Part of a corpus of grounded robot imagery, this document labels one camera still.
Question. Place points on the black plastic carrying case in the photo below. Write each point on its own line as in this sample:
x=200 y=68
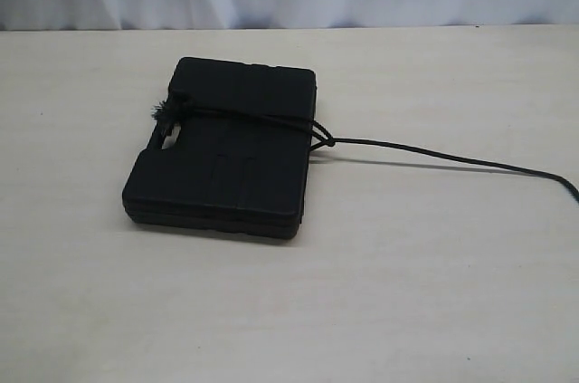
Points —
x=229 y=151

